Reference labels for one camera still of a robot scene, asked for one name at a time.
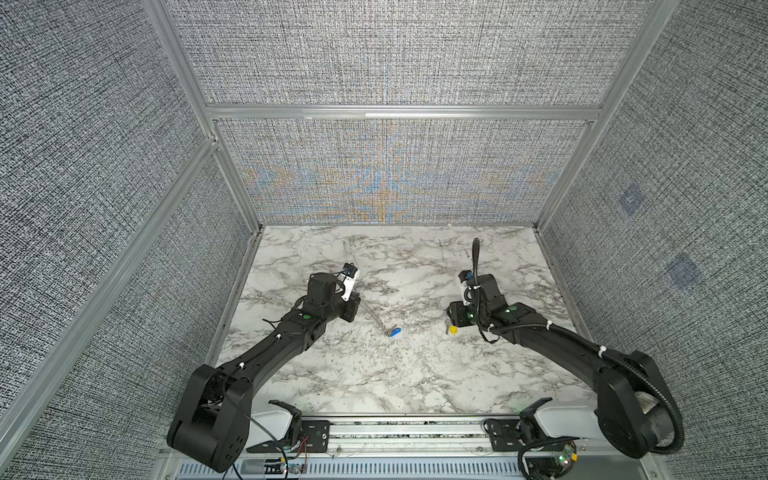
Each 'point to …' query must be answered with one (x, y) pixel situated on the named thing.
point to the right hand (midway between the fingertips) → (454, 307)
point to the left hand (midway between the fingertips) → (356, 294)
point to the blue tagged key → (395, 332)
